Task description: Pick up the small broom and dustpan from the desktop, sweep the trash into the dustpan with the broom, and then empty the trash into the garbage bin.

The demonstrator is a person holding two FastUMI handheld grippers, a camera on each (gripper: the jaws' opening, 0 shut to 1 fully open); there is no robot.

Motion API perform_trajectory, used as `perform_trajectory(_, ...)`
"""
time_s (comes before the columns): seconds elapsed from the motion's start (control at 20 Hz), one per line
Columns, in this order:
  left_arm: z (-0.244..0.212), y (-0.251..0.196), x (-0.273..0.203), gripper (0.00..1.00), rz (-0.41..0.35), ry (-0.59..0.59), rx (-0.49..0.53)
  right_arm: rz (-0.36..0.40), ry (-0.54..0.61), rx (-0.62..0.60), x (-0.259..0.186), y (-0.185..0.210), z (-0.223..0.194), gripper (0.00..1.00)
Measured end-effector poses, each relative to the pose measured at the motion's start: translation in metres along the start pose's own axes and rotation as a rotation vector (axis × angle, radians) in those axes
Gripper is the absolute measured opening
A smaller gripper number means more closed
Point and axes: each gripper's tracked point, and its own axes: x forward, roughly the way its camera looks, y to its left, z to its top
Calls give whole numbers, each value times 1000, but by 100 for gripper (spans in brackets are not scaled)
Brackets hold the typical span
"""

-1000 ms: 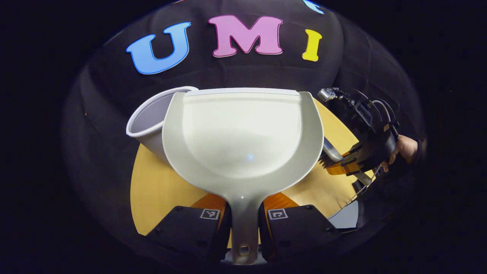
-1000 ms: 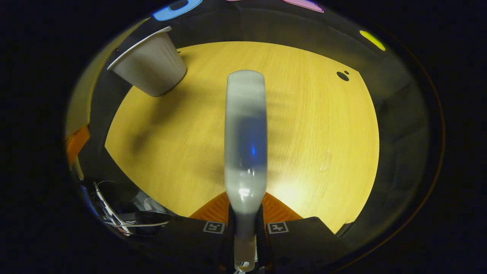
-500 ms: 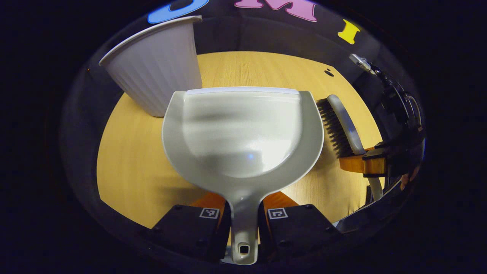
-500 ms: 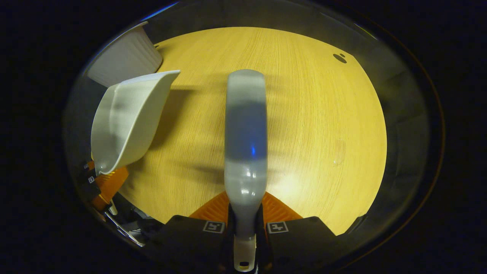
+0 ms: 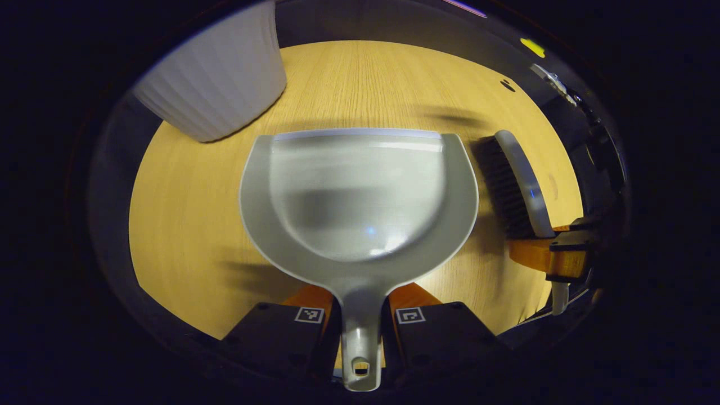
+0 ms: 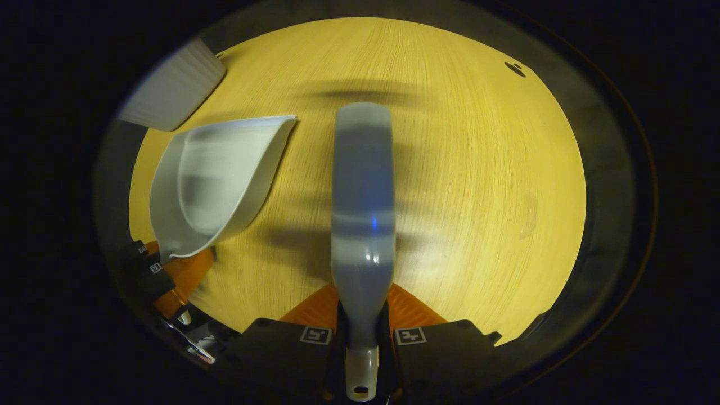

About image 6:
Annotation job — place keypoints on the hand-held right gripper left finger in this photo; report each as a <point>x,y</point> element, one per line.
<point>281,354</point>

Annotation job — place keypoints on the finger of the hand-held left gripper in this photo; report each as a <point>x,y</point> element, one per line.
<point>135,253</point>
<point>160,281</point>

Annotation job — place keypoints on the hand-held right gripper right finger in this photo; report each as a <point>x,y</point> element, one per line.
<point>444,354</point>

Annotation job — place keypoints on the grey plastic dustpan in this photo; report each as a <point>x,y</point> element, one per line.
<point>214,185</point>

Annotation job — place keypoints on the grey garbage bin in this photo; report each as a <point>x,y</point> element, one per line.
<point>174,90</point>

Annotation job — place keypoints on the small grey broom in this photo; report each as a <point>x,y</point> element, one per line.
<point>363,185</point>

